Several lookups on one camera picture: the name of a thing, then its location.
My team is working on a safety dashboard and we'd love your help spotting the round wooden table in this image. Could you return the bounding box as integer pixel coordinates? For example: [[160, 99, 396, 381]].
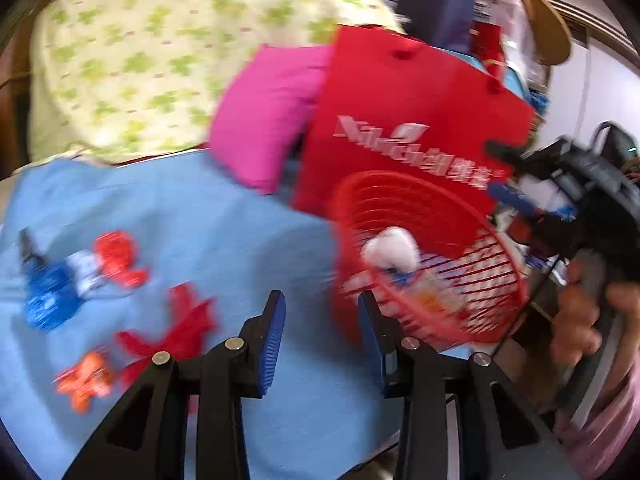
[[400, 0, 573, 67]]

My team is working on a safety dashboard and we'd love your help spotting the light blue blanket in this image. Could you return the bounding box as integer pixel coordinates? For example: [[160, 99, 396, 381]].
[[0, 152, 501, 480]]

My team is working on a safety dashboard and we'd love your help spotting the navy bag with orange handles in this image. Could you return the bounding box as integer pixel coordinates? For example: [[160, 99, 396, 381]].
[[394, 0, 479, 54]]

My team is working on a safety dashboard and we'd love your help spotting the blue crumpled wrapper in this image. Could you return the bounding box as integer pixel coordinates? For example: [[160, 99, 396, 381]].
[[19, 229, 101, 333]]

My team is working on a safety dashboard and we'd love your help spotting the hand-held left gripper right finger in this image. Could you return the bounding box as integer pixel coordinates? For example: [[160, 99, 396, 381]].
[[357, 290, 576, 480]]

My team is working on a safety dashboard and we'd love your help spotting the red shopping bag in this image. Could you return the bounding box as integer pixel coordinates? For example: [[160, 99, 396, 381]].
[[292, 25, 538, 222]]

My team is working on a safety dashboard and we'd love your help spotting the red torn wrapper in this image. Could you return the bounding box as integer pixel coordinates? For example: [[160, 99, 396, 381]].
[[115, 283, 217, 387]]

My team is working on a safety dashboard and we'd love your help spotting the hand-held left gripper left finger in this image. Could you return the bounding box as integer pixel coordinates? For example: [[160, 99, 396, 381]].
[[62, 290, 287, 480]]

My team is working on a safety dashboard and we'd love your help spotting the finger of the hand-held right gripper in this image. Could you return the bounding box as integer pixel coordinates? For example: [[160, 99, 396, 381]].
[[484, 139, 563, 177], [486, 182, 577, 228]]

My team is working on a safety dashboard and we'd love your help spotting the orange crumpled wrapper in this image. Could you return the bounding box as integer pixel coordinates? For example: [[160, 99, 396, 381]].
[[53, 349, 117, 414]]

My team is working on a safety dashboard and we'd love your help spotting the person's right forearm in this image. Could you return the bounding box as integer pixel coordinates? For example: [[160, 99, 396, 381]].
[[552, 355, 640, 478]]

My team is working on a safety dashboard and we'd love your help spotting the white orange wrapper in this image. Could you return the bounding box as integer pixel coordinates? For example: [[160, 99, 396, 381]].
[[395, 270, 467, 322]]

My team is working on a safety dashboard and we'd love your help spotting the red plastic mesh basket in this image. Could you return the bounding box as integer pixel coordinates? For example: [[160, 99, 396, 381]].
[[330, 171, 532, 354]]

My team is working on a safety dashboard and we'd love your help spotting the clover print quilt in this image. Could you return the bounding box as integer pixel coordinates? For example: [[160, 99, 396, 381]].
[[27, 0, 402, 167]]

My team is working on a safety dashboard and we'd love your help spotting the pink pillow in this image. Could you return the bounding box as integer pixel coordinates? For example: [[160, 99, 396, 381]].
[[207, 45, 333, 196]]

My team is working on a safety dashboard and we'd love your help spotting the red round crumpled wrapper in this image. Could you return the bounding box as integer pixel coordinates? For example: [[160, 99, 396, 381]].
[[94, 231, 151, 289]]

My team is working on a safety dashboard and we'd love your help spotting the white tissue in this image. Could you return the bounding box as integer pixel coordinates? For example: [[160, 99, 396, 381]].
[[362, 226, 422, 274]]

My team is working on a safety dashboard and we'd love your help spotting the person's right hand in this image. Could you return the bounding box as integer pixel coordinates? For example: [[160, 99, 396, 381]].
[[549, 254, 640, 367]]

